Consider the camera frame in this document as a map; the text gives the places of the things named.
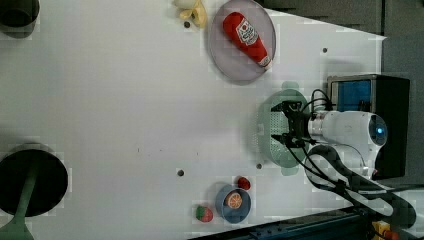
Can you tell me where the red plush ketchup bottle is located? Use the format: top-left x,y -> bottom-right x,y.
222,12 -> 272,70

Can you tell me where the blue bowl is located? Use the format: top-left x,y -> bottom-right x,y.
215,185 -> 251,224

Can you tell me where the green plastic strainer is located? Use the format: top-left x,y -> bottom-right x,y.
256,82 -> 307,176

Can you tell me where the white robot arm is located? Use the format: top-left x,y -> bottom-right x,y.
271,100 -> 423,237

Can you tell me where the strawberry toy near bowl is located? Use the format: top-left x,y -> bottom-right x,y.
237,177 -> 251,190

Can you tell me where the strawberry toy with leaves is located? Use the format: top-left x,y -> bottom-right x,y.
195,206 -> 214,223

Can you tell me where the peeled banana toy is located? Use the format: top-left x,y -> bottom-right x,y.
173,0 -> 208,29

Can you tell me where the black cylinder post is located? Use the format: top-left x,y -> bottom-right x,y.
0,0 -> 40,28

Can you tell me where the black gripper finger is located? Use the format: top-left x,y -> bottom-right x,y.
271,102 -> 287,112
272,134 -> 287,144

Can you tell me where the black round camera base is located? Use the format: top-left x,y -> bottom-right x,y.
0,149 -> 69,217

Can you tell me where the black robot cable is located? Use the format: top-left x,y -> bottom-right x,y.
284,88 -> 424,201

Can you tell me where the yellow red emergency button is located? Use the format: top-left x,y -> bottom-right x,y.
372,221 -> 399,240

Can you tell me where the orange slice toy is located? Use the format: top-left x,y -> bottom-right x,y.
225,191 -> 243,209

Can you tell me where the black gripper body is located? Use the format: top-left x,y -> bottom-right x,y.
282,100 -> 311,148

